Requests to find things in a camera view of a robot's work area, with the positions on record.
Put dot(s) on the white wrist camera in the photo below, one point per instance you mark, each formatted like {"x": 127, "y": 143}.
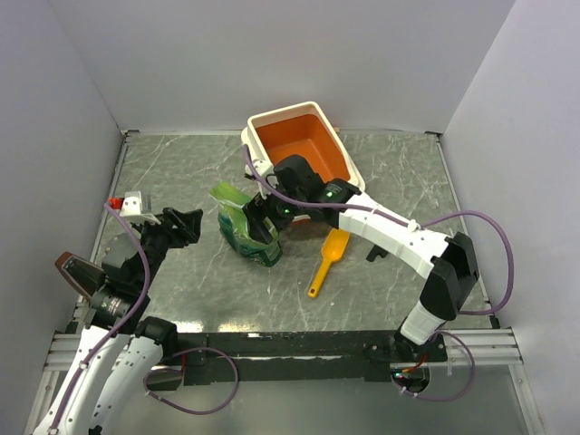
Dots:
{"x": 134, "y": 207}
{"x": 264, "y": 168}

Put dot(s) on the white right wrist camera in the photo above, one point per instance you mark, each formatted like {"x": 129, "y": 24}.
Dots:
{"x": 264, "y": 168}

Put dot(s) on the brown black side object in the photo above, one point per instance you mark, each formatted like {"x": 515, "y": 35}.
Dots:
{"x": 83, "y": 276}

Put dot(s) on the orange and cream litter box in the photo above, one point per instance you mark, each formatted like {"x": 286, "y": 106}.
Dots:
{"x": 304, "y": 130}

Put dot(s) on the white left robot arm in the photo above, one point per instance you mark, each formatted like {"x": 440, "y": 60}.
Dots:
{"x": 118, "y": 344}

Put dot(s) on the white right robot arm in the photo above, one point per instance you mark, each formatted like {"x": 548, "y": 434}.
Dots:
{"x": 448, "y": 264}

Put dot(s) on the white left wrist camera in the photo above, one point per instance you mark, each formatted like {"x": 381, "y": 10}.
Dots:
{"x": 134, "y": 207}

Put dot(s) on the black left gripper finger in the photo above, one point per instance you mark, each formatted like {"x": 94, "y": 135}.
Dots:
{"x": 184, "y": 219}
{"x": 189, "y": 234}

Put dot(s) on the green cat litter bag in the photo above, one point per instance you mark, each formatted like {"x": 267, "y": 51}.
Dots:
{"x": 233, "y": 226}

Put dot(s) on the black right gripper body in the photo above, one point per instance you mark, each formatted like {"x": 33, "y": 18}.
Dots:
{"x": 282, "y": 212}

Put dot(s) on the black bag clip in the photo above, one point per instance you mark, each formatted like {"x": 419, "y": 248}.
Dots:
{"x": 375, "y": 252}

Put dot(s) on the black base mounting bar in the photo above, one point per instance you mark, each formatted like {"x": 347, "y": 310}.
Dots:
{"x": 299, "y": 356}

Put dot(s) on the yellow plastic litter scoop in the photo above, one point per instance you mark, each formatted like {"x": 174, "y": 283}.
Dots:
{"x": 331, "y": 252}

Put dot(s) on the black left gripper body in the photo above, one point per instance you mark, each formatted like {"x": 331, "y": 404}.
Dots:
{"x": 158, "y": 238}

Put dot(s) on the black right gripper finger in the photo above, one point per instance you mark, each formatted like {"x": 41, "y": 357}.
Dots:
{"x": 272, "y": 223}
{"x": 255, "y": 215}

